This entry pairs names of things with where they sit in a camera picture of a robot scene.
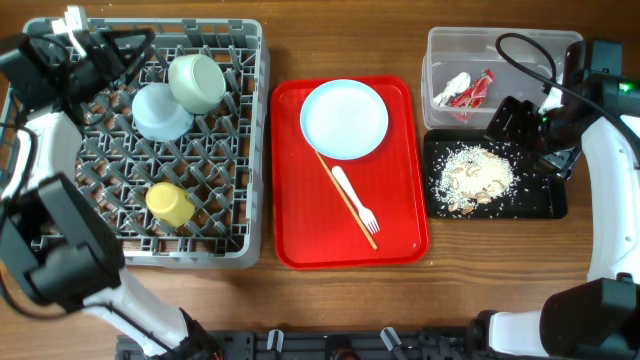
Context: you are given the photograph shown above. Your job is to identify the red snack wrapper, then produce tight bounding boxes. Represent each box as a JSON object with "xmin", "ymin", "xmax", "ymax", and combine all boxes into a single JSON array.
[{"xmin": 449, "ymin": 69, "xmax": 495, "ymax": 108}]

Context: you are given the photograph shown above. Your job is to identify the pale green bowl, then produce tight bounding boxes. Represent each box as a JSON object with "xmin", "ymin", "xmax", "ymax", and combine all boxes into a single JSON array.
[{"xmin": 168, "ymin": 54, "xmax": 226, "ymax": 114}]

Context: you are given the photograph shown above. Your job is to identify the rice and food scraps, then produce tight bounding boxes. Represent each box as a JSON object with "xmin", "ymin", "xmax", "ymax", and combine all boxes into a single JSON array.
[{"xmin": 431, "ymin": 145, "xmax": 518, "ymax": 217}]

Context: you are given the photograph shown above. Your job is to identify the pale blue bowl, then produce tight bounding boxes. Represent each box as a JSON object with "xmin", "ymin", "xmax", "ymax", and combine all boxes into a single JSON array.
[{"xmin": 131, "ymin": 83, "xmax": 194, "ymax": 142}]

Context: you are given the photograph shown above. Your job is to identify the yellow plastic cup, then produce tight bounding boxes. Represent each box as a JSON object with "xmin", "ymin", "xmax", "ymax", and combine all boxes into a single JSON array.
[{"xmin": 145, "ymin": 182, "xmax": 196, "ymax": 227}]

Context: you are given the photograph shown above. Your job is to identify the white round plate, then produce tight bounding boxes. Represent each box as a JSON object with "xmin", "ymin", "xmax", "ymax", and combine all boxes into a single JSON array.
[{"xmin": 299, "ymin": 79, "xmax": 390, "ymax": 160}]

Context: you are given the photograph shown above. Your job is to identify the white plastic fork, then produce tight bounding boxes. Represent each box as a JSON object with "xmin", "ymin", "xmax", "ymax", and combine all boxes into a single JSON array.
[{"xmin": 331, "ymin": 166, "xmax": 380, "ymax": 234}]

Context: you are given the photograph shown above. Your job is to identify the wooden chopstick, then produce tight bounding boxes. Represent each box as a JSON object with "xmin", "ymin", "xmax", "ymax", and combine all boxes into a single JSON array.
[{"xmin": 314, "ymin": 150, "xmax": 378, "ymax": 251}]

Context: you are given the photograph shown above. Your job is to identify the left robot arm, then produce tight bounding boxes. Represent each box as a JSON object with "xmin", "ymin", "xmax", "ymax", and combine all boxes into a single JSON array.
[{"xmin": 1, "ymin": 29, "xmax": 224, "ymax": 359}]

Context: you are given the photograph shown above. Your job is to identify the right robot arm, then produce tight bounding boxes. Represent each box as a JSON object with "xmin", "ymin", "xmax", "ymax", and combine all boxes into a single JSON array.
[{"xmin": 466, "ymin": 40, "xmax": 639, "ymax": 359}]

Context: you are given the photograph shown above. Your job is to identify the grey dishwasher rack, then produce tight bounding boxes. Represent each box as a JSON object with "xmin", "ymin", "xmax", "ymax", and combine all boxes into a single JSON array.
[{"xmin": 75, "ymin": 18, "xmax": 270, "ymax": 269}]

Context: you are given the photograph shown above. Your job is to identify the black plastic tray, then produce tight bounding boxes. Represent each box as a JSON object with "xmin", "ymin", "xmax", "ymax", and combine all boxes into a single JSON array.
[{"xmin": 424, "ymin": 129, "xmax": 567, "ymax": 219}]

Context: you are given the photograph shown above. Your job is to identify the clear plastic bin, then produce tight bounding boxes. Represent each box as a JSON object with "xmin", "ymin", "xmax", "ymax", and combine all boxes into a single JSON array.
[{"xmin": 421, "ymin": 27, "xmax": 583, "ymax": 129}]

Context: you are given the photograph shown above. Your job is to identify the red plastic tray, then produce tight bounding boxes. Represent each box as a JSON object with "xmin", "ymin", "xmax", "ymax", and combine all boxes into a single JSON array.
[{"xmin": 271, "ymin": 75, "xmax": 430, "ymax": 270}]

